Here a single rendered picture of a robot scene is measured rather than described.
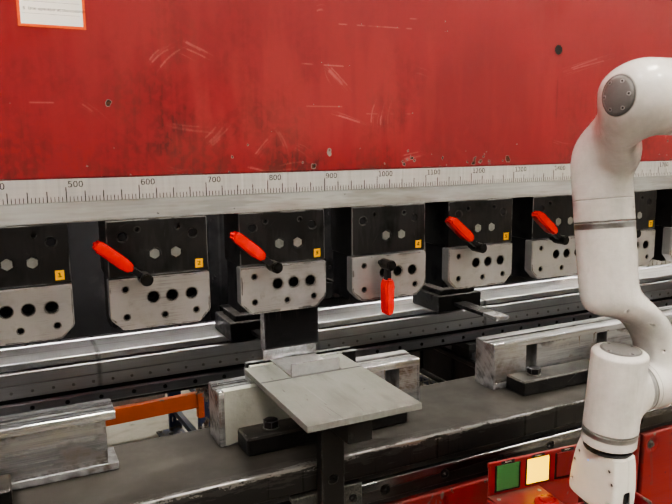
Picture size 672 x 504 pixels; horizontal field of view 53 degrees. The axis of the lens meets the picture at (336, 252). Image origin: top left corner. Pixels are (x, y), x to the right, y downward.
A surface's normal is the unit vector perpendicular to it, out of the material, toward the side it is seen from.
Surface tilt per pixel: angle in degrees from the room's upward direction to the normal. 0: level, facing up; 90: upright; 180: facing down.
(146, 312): 90
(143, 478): 0
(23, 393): 90
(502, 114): 90
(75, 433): 90
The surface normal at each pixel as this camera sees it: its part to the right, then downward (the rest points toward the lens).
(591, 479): -0.93, 0.07
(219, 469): -0.01, -0.99
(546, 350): 0.44, 0.14
